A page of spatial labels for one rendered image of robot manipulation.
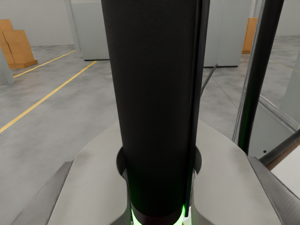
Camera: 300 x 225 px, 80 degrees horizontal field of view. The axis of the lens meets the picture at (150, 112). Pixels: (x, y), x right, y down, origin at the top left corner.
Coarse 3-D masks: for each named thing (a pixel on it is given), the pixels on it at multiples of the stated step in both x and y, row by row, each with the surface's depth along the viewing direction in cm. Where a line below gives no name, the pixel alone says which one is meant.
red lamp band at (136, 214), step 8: (136, 208) 10; (136, 216) 11; (144, 216) 10; (152, 216) 10; (168, 216) 10; (176, 216) 10; (144, 224) 10; (152, 224) 10; (160, 224) 10; (168, 224) 10
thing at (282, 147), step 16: (272, 0) 10; (272, 16) 11; (272, 32) 11; (256, 48) 12; (256, 64) 12; (256, 80) 13; (256, 96) 13; (240, 128) 15; (240, 144) 16; (288, 144) 24; (272, 160) 22
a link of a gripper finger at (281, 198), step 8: (256, 160) 8; (256, 168) 8; (264, 168) 8; (264, 176) 7; (272, 176) 7; (264, 184) 7; (272, 184) 7; (280, 184) 7; (272, 192) 7; (280, 192) 7; (288, 192) 7; (272, 200) 6; (280, 200) 6; (288, 200) 6; (296, 200) 6; (280, 208) 6; (288, 208) 6; (296, 208) 6; (280, 216) 6; (288, 216) 6; (296, 216) 6; (288, 224) 6; (296, 224) 6
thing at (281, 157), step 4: (292, 144) 26; (296, 144) 26; (288, 148) 25; (292, 148) 26; (284, 152) 25; (288, 152) 25; (280, 156) 24; (284, 156) 24; (276, 160) 24; (280, 160) 24; (268, 164) 23; (272, 164) 23; (276, 164) 23; (268, 168) 22; (272, 168) 23
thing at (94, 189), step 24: (96, 144) 10; (120, 144) 9; (72, 168) 8; (96, 168) 8; (120, 168) 9; (72, 192) 7; (96, 192) 7; (120, 192) 7; (72, 216) 6; (96, 216) 6; (120, 216) 6
